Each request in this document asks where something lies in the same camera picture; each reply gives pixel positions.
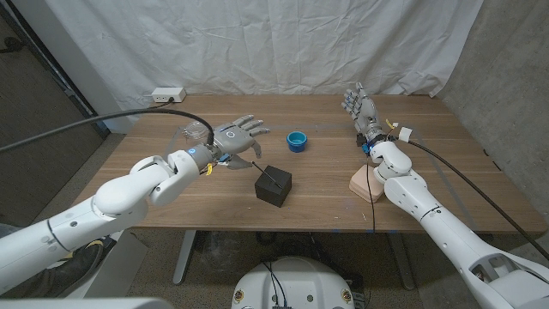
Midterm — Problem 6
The grey table leg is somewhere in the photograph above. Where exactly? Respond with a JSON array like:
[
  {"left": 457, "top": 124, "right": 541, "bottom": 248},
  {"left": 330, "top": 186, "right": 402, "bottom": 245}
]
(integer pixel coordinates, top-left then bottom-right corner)
[
  {"left": 172, "top": 230, "right": 197, "bottom": 286},
  {"left": 388, "top": 231, "right": 416, "bottom": 291}
]

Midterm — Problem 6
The pink foam pad stack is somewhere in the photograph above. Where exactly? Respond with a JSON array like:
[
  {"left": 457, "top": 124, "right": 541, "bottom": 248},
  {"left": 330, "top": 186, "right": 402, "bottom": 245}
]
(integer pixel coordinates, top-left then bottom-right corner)
[{"left": 348, "top": 164, "right": 385, "bottom": 204}]

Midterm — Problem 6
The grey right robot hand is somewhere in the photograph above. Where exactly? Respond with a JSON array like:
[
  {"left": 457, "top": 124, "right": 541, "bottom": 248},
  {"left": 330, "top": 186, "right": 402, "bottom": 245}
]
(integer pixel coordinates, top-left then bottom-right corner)
[{"left": 341, "top": 82, "right": 387, "bottom": 147}]

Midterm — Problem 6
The dark brown door panel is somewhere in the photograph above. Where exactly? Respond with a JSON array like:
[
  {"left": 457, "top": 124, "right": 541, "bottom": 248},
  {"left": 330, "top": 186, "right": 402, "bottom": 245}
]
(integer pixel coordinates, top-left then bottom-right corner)
[{"left": 0, "top": 3, "right": 111, "bottom": 228}]

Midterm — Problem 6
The white power strip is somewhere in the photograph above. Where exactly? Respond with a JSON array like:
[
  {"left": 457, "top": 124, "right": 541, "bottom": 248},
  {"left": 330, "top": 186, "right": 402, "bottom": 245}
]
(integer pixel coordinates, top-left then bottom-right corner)
[{"left": 151, "top": 87, "right": 187, "bottom": 104}]

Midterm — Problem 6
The small blue bowl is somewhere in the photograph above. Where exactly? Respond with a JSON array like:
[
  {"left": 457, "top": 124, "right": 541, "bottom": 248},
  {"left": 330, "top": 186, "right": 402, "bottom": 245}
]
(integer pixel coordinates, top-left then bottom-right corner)
[{"left": 286, "top": 130, "right": 309, "bottom": 154}]

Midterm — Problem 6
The black yellow foot pedal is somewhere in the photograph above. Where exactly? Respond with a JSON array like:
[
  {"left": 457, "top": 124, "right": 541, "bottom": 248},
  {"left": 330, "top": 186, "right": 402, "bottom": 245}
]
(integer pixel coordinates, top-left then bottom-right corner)
[{"left": 63, "top": 235, "right": 118, "bottom": 261}]

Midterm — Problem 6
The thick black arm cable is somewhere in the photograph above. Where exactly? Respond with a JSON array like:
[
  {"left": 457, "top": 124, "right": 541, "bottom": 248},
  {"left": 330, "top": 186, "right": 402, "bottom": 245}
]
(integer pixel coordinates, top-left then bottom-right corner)
[
  {"left": 398, "top": 126, "right": 549, "bottom": 261},
  {"left": 0, "top": 107, "right": 215, "bottom": 154}
]

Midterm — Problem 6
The clear plastic cup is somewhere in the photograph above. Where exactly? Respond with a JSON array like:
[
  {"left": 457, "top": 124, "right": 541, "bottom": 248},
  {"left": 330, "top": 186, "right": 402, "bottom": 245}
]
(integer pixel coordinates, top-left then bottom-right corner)
[{"left": 183, "top": 121, "right": 209, "bottom": 141}]

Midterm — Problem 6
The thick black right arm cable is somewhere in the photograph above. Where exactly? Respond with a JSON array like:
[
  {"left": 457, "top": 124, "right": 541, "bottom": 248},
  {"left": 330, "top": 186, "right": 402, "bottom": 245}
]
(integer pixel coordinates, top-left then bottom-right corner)
[{"left": 398, "top": 126, "right": 549, "bottom": 261}]

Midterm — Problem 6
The dark trouser leg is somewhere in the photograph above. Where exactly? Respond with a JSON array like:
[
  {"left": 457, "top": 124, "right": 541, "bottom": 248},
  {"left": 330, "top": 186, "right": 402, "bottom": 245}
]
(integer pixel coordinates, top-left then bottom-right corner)
[{"left": 0, "top": 268, "right": 61, "bottom": 300}]

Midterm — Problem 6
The black shoe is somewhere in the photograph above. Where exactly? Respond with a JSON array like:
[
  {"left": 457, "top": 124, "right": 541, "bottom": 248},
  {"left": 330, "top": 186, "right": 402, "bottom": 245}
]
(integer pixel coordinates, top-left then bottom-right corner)
[{"left": 53, "top": 239, "right": 106, "bottom": 297}]

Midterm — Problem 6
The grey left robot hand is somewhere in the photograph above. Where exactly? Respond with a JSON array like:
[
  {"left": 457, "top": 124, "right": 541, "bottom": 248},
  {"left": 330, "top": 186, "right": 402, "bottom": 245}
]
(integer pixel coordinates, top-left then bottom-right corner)
[{"left": 209, "top": 114, "right": 271, "bottom": 171}]

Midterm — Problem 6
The black pen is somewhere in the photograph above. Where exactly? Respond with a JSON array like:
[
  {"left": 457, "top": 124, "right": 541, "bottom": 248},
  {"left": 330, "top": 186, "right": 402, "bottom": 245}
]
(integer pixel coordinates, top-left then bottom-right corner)
[{"left": 250, "top": 161, "right": 283, "bottom": 189}]

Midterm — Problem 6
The white backdrop sheet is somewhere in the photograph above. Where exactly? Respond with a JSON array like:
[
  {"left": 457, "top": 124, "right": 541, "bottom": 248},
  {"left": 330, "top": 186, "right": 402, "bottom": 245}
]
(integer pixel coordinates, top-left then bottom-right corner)
[{"left": 45, "top": 0, "right": 485, "bottom": 125}]

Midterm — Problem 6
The black power strip cord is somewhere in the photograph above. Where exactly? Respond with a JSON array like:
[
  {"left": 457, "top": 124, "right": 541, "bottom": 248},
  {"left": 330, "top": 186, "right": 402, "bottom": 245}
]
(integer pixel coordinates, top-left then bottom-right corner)
[{"left": 143, "top": 97, "right": 175, "bottom": 112}]

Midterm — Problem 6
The black cube box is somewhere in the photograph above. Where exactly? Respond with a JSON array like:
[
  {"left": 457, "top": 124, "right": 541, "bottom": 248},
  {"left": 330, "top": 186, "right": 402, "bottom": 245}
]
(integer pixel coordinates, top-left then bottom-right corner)
[{"left": 254, "top": 164, "right": 293, "bottom": 209}]

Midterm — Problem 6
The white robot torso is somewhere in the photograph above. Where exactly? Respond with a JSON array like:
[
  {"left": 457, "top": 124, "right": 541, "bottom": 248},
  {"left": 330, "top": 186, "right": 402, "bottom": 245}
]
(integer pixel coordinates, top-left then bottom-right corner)
[{"left": 231, "top": 256, "right": 356, "bottom": 309}]

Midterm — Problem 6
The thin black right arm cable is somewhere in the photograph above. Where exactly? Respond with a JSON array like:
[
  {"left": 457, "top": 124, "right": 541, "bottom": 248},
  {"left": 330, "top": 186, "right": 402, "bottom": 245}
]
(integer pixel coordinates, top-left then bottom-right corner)
[{"left": 364, "top": 154, "right": 377, "bottom": 308}]

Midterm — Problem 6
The white floor board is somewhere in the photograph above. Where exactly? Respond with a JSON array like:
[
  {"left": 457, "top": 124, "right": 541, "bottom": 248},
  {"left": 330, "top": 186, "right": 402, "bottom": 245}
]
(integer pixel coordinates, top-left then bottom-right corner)
[{"left": 63, "top": 231, "right": 149, "bottom": 300}]

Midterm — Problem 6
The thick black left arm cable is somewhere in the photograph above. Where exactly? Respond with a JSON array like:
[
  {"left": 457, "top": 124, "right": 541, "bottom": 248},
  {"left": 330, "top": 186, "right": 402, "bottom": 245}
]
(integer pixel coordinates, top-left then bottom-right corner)
[{"left": 0, "top": 107, "right": 215, "bottom": 154}]

